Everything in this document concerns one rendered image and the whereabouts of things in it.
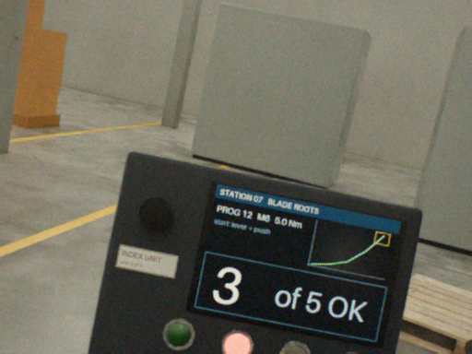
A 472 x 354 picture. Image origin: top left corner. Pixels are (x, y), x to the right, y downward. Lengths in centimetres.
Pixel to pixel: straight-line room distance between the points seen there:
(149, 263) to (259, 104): 773
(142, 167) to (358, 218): 19
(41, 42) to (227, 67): 231
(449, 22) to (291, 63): 556
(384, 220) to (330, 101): 754
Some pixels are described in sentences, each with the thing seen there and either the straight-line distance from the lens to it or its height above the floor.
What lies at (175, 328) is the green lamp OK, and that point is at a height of 112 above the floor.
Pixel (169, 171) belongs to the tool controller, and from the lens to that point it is 56.
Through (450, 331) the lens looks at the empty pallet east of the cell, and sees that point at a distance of 392.
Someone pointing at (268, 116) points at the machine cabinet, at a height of 73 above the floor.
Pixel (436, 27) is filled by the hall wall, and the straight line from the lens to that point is 1322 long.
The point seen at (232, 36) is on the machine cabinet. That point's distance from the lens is 838.
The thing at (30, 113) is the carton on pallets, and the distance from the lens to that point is 872.
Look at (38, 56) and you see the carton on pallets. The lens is 866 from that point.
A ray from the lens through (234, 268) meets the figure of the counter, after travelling 56.
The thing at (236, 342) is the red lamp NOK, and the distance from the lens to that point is 56.
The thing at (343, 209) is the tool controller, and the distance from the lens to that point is 58.
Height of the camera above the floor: 135
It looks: 14 degrees down
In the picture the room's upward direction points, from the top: 12 degrees clockwise
